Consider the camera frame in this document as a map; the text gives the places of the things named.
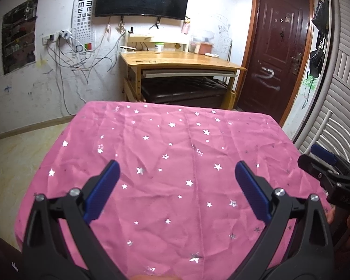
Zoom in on eye chart poster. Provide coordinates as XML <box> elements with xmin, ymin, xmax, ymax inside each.
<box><xmin>71</xmin><ymin>0</ymin><xmax>98</xmax><ymax>54</ymax></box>

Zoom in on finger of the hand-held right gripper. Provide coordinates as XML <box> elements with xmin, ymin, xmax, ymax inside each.
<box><xmin>298</xmin><ymin>154</ymin><xmax>350</xmax><ymax>193</ymax></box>
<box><xmin>311</xmin><ymin>144</ymin><xmax>350</xmax><ymax>173</ymax></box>

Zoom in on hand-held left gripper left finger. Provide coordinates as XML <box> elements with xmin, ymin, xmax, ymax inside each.
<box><xmin>21</xmin><ymin>159</ymin><xmax>126</xmax><ymax>280</ymax></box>

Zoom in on clear plastic storage box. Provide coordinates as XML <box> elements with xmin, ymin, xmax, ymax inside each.
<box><xmin>190</xmin><ymin>30</ymin><xmax>216</xmax><ymax>55</ymax></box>

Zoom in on person's right hand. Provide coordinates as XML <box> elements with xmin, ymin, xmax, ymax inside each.
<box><xmin>325</xmin><ymin>206</ymin><xmax>336</xmax><ymax>225</ymax></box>

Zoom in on white slatted rack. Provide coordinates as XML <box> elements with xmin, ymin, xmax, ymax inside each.
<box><xmin>293</xmin><ymin>0</ymin><xmax>350</xmax><ymax>164</ymax></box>

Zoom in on pink star-print tablecloth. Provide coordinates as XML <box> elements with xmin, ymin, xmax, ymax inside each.
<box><xmin>14</xmin><ymin>100</ymin><xmax>331</xmax><ymax>280</ymax></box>

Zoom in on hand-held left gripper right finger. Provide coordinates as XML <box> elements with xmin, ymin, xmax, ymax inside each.
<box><xmin>235</xmin><ymin>160</ymin><xmax>335</xmax><ymax>280</ymax></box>

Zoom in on wooden desk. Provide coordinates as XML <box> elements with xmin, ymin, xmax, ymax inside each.
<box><xmin>118</xmin><ymin>33</ymin><xmax>248</xmax><ymax>110</ymax></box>

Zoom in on dark brown door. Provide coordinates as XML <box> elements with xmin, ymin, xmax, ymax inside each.
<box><xmin>236</xmin><ymin>0</ymin><xmax>316</xmax><ymax>126</ymax></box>

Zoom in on black hanging bags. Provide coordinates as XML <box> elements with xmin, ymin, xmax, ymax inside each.
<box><xmin>309</xmin><ymin>0</ymin><xmax>330</xmax><ymax>78</ymax></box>

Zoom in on white plug chargers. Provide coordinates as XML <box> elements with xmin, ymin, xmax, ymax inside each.
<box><xmin>56</xmin><ymin>29</ymin><xmax>74</xmax><ymax>40</ymax></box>

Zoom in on tangle of cables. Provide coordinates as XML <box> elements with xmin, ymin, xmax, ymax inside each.
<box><xmin>45</xmin><ymin>20</ymin><xmax>129</xmax><ymax>116</ymax></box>

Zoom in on black leather bench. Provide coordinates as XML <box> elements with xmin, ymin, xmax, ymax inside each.
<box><xmin>140</xmin><ymin>75</ymin><xmax>231</xmax><ymax>110</ymax></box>

